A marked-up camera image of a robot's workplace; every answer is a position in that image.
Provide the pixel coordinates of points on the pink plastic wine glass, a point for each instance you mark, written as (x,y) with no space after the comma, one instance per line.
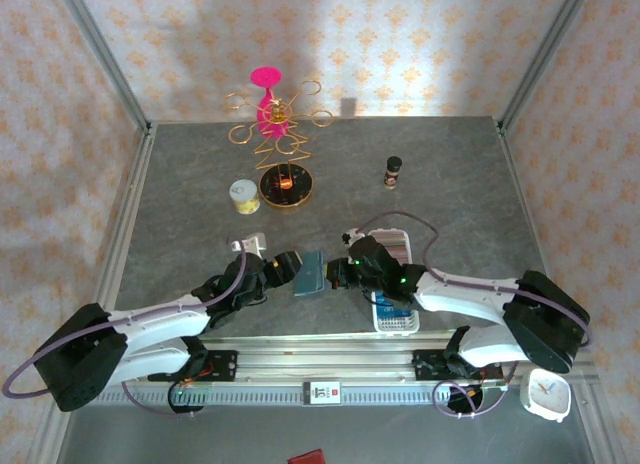
(266,76)

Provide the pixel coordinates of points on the aluminium table edge rail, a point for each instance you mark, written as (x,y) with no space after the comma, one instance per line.
(520,199)
(132,209)

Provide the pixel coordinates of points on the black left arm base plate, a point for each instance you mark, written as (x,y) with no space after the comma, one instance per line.
(225,366)

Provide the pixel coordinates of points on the spice bottle with black cap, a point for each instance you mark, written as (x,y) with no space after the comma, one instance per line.
(393,173)

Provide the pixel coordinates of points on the white label tag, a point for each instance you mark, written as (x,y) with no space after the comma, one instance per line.
(322,393)

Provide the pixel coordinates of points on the white plastic slotted basket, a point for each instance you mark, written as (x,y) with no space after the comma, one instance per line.
(397,325)

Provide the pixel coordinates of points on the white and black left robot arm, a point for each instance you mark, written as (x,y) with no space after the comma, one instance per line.
(160,325)

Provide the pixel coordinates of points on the aluminium frame post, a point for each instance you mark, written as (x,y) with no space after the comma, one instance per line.
(105,59)
(545,59)

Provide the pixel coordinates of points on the stack of assorted cards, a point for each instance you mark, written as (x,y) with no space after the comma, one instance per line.
(397,244)

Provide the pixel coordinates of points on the yellow tin can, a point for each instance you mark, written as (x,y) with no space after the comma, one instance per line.
(244,196)

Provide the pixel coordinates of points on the red flat object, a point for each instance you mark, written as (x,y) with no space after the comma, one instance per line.
(307,457)

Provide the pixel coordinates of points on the teal leather card holder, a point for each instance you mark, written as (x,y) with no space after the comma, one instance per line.
(310,275)

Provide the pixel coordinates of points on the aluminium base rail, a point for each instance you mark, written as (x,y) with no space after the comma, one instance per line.
(325,359)

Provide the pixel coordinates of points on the white square alarm clock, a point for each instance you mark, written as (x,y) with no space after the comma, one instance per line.
(545,395)

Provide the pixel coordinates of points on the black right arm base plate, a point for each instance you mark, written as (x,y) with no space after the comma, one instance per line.
(425,366)

